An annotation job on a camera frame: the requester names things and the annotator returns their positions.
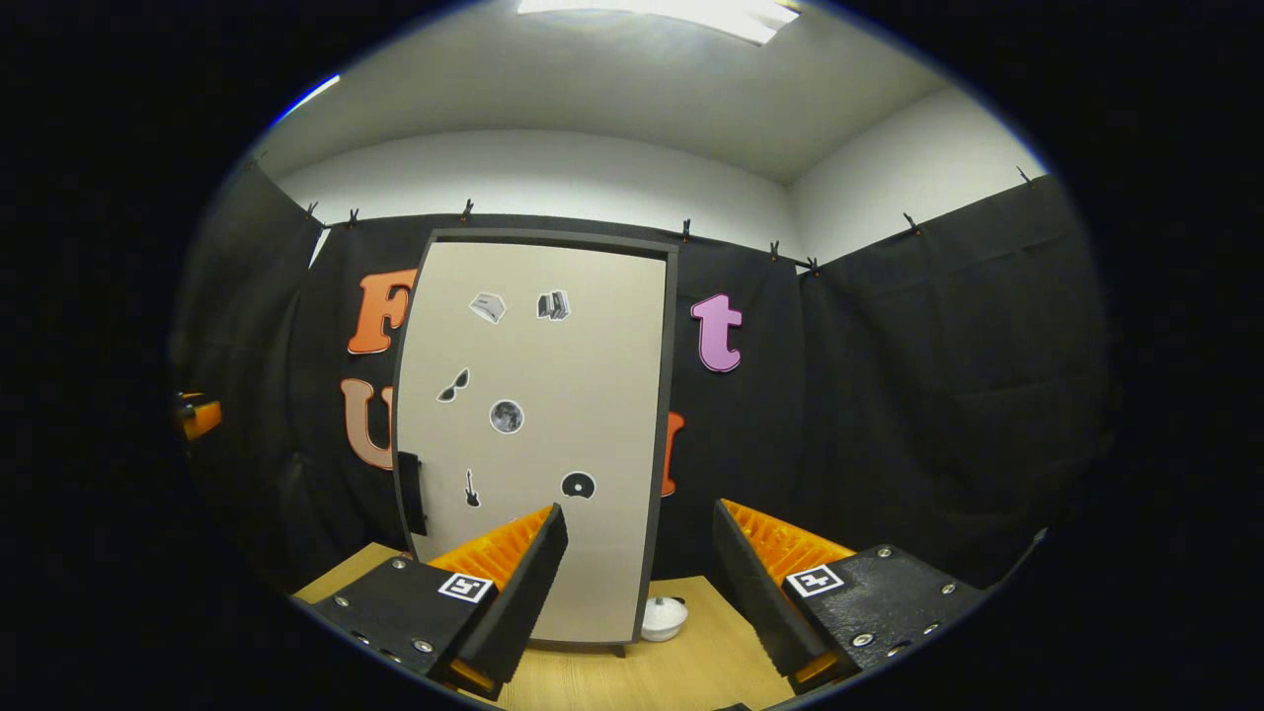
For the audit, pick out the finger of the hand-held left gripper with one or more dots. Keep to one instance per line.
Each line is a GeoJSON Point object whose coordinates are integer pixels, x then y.
{"type": "Point", "coordinates": [202, 420]}

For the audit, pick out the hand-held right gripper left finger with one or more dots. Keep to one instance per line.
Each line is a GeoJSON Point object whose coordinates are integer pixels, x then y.
{"type": "Point", "coordinates": [518, 602]}

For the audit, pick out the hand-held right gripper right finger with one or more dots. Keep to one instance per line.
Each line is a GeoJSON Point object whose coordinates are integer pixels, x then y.
{"type": "Point", "coordinates": [760, 602]}

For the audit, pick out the beige cabinet door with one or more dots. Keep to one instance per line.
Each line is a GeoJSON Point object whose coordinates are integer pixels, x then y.
{"type": "Point", "coordinates": [583, 375]}

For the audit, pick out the dark grey cabinet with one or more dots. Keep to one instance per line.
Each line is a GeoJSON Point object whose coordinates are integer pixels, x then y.
{"type": "Point", "coordinates": [671, 346]}

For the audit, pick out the white round device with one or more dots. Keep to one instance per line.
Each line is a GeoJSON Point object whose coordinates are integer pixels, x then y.
{"type": "Point", "coordinates": [664, 618]}

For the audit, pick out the black backdrop cloth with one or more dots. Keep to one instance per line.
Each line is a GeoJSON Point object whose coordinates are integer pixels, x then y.
{"type": "Point", "coordinates": [918, 395]}

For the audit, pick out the ceiling light panel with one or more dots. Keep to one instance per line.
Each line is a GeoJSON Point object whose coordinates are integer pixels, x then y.
{"type": "Point", "coordinates": [308, 98]}
{"type": "Point", "coordinates": [662, 15]}

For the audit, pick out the row of black cloth clips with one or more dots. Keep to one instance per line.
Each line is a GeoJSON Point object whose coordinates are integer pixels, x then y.
{"type": "Point", "coordinates": [685, 230]}

